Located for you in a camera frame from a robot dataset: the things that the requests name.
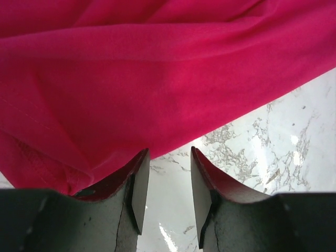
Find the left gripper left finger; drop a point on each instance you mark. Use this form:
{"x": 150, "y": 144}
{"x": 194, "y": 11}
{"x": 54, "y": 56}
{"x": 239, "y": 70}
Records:
{"x": 107, "y": 216}

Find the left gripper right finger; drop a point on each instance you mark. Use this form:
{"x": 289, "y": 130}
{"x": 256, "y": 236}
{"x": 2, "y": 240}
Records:
{"x": 231, "y": 216}

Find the pink red t shirt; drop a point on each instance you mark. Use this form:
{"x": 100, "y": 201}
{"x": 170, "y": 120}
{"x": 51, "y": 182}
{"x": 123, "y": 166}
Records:
{"x": 85, "y": 85}

